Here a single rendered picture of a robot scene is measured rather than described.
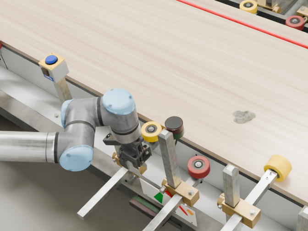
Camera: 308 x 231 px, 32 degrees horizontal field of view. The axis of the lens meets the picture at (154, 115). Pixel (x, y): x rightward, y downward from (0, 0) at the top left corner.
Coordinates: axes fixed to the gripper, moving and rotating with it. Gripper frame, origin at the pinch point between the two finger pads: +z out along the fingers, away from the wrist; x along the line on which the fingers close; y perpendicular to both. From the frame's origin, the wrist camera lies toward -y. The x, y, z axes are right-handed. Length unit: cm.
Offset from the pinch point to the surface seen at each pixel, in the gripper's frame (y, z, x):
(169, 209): 15.6, 10.8, -1.2
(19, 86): -106, 35, 22
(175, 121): 10.6, -18.3, 13.4
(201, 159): 14.1, 6.4, 19.7
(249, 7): -20, 7, 103
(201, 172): 17.5, 6.2, 15.2
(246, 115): 16.6, 5.2, 44.9
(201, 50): -21, 7, 68
